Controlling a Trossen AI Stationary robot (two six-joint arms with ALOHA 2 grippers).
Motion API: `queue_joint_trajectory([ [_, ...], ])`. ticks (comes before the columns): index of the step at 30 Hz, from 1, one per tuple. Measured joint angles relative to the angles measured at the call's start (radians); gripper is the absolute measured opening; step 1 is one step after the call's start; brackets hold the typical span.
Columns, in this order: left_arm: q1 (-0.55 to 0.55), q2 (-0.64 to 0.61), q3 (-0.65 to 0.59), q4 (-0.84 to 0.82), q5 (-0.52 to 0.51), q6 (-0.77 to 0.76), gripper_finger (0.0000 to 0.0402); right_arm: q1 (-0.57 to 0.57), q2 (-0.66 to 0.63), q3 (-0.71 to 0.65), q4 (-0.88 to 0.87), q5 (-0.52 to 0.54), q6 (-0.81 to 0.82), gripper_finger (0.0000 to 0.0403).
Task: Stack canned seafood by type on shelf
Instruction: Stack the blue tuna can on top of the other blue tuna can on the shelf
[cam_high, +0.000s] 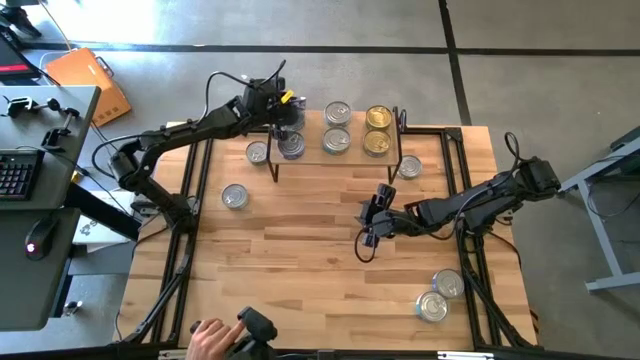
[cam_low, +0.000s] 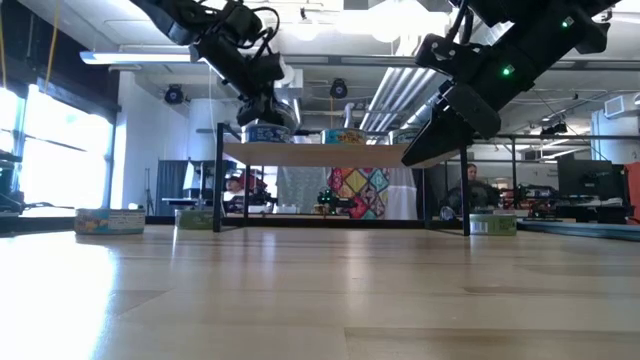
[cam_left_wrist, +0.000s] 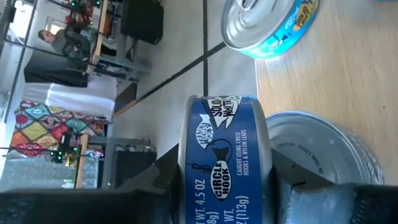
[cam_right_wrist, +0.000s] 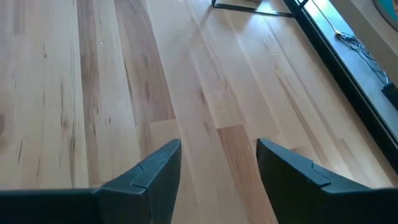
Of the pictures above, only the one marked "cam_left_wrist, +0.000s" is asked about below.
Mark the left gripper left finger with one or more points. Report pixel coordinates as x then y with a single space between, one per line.
93 208

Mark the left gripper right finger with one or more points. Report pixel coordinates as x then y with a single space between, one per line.
342 205

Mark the blue label tuna can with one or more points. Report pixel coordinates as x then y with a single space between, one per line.
317 149
224 155

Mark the teal label tuna can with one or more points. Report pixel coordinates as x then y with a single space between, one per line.
264 28

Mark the robot arm with green lights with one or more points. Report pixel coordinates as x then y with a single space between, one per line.
63 149

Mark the wooden shelf black metal legs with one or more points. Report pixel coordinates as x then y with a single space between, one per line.
342 77

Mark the light wooden plank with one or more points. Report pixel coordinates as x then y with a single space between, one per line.
81 161

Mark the dark cabinet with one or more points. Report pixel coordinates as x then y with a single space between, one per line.
135 169

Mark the colourful patchwork quilt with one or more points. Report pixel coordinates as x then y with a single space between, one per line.
46 127

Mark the white cloth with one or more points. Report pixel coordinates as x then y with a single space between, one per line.
84 96

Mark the black table cloth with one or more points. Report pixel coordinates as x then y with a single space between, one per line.
53 73

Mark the person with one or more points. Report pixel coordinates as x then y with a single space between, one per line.
62 43

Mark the black monitor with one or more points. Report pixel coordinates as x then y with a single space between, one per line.
143 21

